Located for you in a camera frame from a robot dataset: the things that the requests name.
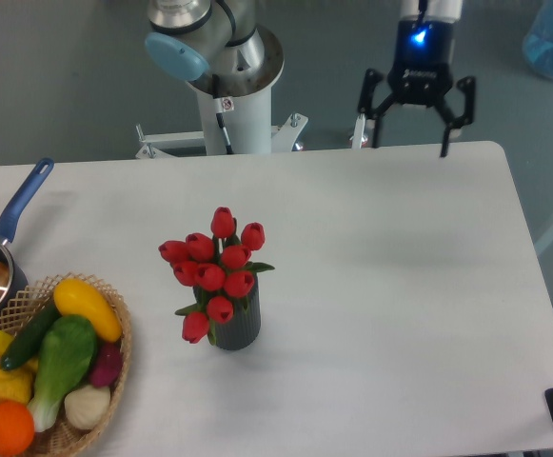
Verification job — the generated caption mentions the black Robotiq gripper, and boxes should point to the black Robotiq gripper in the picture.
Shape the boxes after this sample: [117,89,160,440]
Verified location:
[356,18,477,159]

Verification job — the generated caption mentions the red tulip bouquet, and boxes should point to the red tulip bouquet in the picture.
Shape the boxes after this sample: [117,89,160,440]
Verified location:
[158,207,274,331]

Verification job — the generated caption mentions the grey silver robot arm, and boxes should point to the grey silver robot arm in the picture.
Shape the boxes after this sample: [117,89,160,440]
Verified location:
[139,1,476,156]

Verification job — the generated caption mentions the dark grey ribbed vase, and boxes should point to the dark grey ribbed vase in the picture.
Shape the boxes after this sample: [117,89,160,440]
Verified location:
[182,273,261,351]

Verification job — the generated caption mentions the yellow squash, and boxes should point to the yellow squash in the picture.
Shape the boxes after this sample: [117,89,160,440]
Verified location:
[53,278,123,343]

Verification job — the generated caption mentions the purple red onion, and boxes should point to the purple red onion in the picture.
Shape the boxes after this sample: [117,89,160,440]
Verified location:
[88,343,123,387]

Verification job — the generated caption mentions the green bok choy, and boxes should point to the green bok choy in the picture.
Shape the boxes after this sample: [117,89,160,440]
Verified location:
[28,315,97,433]

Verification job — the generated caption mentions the white garlic bulb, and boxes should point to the white garlic bulb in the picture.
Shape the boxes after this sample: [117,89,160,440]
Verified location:
[64,385,110,430]

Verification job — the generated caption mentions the dark green cucumber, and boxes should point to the dark green cucumber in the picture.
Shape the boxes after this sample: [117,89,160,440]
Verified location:
[0,301,61,371]

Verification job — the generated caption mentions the woven wicker basket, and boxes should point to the woven wicker basket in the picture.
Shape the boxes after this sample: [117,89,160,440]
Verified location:
[0,273,131,456]

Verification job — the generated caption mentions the orange fruit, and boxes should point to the orange fruit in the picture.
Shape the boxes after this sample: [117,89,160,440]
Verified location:
[0,401,35,456]

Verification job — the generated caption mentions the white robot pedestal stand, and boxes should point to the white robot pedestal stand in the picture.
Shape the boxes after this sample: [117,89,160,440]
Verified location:
[136,89,308,159]

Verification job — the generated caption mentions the black cable on pedestal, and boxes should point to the black cable on pedestal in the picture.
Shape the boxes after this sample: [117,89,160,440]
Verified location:
[211,75,236,156]

